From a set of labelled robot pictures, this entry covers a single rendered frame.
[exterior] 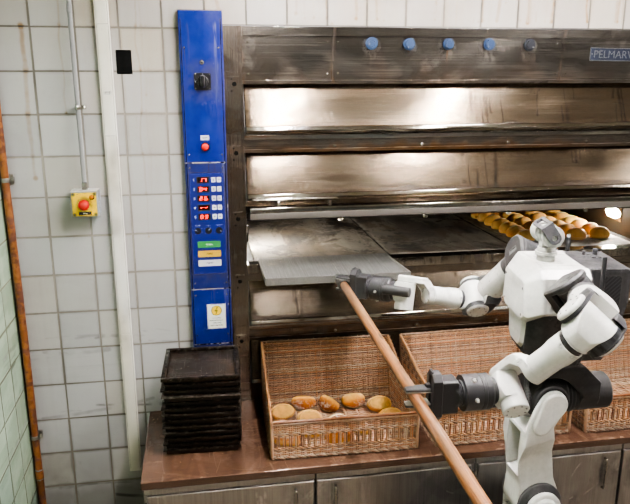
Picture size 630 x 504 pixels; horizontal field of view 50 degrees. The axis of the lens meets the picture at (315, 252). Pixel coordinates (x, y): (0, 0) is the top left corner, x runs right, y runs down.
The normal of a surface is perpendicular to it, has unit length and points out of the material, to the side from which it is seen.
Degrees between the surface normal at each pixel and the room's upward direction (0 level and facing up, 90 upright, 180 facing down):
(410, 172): 70
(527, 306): 85
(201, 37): 90
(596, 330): 65
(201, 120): 90
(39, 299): 90
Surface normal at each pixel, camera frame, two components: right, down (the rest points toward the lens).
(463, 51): 0.17, 0.25
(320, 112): 0.16, -0.10
